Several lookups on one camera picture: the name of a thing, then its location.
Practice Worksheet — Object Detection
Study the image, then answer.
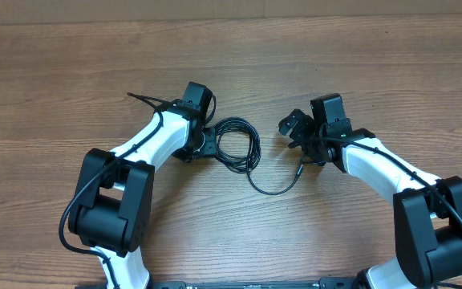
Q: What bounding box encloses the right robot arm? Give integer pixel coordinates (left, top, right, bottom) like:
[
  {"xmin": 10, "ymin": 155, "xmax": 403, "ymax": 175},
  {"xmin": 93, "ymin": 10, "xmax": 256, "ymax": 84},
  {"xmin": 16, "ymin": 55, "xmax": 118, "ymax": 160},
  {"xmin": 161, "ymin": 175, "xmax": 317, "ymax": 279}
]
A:
[{"xmin": 278, "ymin": 93, "xmax": 462, "ymax": 288}]

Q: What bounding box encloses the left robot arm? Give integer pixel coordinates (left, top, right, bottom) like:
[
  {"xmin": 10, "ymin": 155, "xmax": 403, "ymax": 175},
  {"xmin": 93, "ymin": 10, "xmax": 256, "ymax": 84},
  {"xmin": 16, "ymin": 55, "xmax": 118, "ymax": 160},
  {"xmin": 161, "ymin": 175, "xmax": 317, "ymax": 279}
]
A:
[{"xmin": 59, "ymin": 82, "xmax": 216, "ymax": 288}]

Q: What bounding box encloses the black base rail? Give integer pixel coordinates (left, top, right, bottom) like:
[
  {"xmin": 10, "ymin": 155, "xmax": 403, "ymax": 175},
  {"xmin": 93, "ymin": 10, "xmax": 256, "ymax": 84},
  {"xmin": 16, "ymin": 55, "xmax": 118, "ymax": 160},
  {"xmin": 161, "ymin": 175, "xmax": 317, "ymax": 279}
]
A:
[{"xmin": 74, "ymin": 276, "xmax": 360, "ymax": 289}]

